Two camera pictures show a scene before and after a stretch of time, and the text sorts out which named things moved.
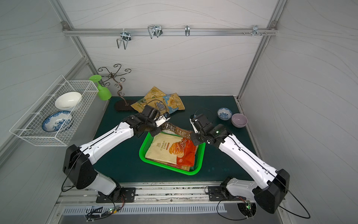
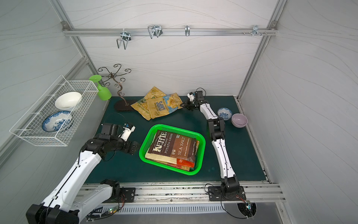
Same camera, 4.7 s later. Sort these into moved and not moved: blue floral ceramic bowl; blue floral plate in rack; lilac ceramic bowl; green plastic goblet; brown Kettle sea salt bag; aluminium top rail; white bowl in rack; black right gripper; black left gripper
Moved: black right gripper; black left gripper; brown Kettle sea salt bag
Not moved: blue floral ceramic bowl; blue floral plate in rack; green plastic goblet; aluminium top rail; lilac ceramic bowl; white bowl in rack
